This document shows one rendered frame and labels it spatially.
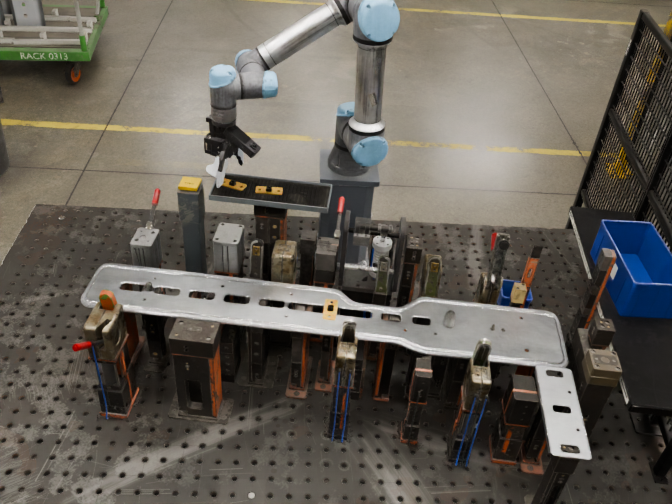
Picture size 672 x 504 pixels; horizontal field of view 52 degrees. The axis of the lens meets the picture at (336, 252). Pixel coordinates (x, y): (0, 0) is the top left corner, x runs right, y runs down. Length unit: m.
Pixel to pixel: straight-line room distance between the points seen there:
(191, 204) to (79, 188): 2.24
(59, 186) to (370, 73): 2.74
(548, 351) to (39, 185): 3.31
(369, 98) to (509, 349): 0.84
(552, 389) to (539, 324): 0.24
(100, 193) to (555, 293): 2.74
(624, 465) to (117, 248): 1.88
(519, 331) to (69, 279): 1.56
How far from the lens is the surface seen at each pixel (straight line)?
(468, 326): 1.99
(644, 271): 2.36
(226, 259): 2.06
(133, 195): 4.27
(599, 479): 2.16
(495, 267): 2.05
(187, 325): 1.89
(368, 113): 2.13
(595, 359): 1.94
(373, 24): 1.99
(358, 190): 2.37
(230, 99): 2.01
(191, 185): 2.18
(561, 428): 1.83
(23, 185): 4.51
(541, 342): 2.02
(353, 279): 2.13
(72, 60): 5.54
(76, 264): 2.67
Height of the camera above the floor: 2.35
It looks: 38 degrees down
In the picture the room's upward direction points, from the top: 5 degrees clockwise
